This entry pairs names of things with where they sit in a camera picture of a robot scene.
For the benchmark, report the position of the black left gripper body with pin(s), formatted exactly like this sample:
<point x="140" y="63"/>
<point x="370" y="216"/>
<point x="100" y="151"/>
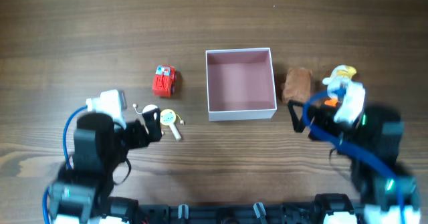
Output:
<point x="134" y="134"/>

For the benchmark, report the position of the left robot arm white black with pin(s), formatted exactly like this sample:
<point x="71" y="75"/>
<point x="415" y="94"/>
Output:
<point x="81" y="193"/>

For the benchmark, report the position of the brown plush toy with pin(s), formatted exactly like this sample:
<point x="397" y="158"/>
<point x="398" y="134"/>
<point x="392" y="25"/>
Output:
<point x="297" y="85"/>

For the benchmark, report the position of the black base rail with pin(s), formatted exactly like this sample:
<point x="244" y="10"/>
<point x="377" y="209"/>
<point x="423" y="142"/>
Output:
<point x="284" y="213"/>

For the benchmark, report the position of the red toy fire truck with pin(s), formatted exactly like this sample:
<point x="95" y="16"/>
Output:
<point x="164" y="81"/>

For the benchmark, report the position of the white plush duck yellow bag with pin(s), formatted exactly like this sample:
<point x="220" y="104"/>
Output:
<point x="339" y="78"/>

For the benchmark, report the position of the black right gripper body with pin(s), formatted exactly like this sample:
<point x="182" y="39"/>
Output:
<point x="316" y="122"/>

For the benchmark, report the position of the white box pink inside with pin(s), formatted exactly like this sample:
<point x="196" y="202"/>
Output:
<point x="240" y="84"/>

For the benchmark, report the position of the yellow mouse rattle drum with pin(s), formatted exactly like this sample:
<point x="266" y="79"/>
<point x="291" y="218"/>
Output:
<point x="168" y="117"/>

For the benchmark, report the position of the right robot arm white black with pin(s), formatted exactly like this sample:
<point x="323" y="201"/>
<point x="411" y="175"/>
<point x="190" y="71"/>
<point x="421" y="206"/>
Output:
<point x="388" y="190"/>

